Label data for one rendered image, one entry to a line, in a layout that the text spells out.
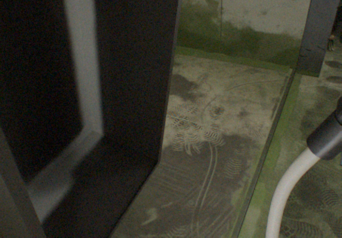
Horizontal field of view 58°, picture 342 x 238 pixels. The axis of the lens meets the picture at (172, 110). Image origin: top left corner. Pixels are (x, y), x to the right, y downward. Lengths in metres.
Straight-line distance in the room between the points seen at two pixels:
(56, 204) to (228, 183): 0.94
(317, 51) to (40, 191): 2.13
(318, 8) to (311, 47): 0.31
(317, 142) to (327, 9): 2.20
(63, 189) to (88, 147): 0.22
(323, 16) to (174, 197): 1.64
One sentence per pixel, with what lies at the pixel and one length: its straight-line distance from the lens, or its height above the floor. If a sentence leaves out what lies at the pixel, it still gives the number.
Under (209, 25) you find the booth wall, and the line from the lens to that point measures 2.73.
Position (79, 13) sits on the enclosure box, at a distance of 1.09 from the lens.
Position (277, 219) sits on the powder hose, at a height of 1.10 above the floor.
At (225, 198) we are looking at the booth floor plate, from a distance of 1.71.
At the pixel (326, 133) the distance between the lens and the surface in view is 0.31.
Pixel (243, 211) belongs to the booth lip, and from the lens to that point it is 1.68.
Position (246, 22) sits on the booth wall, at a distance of 2.62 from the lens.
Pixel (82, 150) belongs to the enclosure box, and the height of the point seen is 0.52.
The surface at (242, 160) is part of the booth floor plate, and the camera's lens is 1.88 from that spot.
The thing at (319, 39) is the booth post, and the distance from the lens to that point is 2.58.
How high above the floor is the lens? 1.45
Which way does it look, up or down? 39 degrees down
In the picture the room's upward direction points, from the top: 6 degrees counter-clockwise
